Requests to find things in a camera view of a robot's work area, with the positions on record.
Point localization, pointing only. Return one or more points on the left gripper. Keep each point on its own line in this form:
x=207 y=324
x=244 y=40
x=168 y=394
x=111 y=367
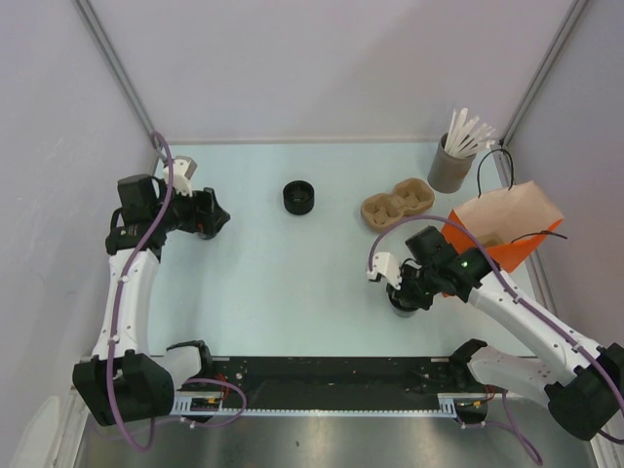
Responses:
x=208 y=221

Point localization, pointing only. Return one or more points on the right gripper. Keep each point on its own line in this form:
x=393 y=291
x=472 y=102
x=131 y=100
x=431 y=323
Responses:
x=405 y=296

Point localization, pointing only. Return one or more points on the dark takeout coffee cup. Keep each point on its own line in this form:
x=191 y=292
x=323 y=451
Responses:
x=406 y=302

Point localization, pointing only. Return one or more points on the orange paper bag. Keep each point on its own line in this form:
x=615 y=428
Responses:
x=521 y=214

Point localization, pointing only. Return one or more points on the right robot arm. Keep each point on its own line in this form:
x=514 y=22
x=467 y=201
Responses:
x=579 y=381

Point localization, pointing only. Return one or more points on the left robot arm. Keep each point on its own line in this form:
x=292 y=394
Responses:
x=122 y=377

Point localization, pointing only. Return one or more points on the grey straw holder cup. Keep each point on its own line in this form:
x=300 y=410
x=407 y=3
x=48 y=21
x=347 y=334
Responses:
x=447 y=172

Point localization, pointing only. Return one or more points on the white straws bundle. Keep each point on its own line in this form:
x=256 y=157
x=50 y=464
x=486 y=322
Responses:
x=467 y=136

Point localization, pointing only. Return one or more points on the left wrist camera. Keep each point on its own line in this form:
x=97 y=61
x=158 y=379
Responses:
x=179 y=177

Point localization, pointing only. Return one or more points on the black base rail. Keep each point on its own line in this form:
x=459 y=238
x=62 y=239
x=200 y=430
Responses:
x=348 y=383

